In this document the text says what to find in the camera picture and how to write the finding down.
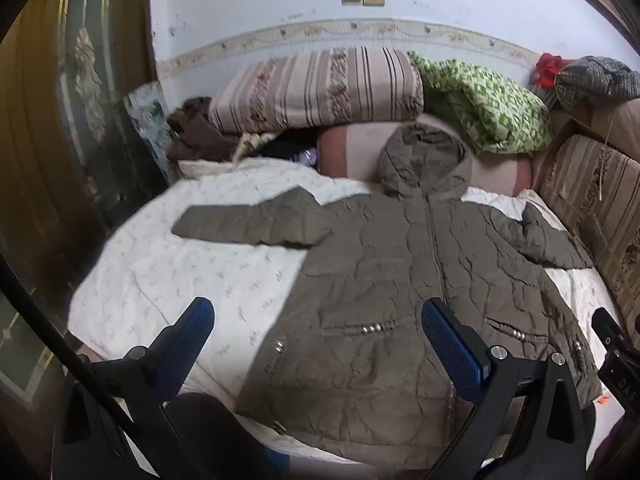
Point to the green patterned blanket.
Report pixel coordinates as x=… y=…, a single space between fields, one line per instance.
x=480 y=100

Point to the floral printed panel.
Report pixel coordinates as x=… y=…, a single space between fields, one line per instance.
x=152 y=120

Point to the striped floral headboard cushion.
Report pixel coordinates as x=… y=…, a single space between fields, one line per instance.
x=595 y=195

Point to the brown wooden bed frame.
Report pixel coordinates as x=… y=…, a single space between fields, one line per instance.
x=620 y=120

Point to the brown clothes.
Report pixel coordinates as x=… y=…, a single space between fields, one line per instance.
x=200 y=135

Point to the cream patterned cloth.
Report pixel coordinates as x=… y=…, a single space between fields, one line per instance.
x=250 y=142

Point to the pink quilted blanket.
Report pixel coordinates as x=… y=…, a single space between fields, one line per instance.
x=350 y=150

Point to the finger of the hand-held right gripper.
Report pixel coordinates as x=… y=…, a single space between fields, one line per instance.
x=607 y=327

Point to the wooden door with glass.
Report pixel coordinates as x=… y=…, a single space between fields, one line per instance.
x=60 y=135

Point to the striped floral folded quilt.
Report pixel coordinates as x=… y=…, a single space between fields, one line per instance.
x=310 y=90

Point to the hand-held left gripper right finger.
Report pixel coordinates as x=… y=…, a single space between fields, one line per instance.
x=452 y=345

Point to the olive hooded puffer jacket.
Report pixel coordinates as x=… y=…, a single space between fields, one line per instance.
x=375 y=270

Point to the red cloth item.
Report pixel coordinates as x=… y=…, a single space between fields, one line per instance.
x=550 y=67

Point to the grey checked cloth bundle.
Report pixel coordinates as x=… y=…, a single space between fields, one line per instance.
x=595 y=82

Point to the white printed bed sheet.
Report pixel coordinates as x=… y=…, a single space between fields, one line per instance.
x=150 y=270

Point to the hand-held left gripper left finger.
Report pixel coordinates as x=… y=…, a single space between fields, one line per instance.
x=197 y=317

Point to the dark clothes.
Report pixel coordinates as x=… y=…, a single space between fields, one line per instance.
x=285 y=150

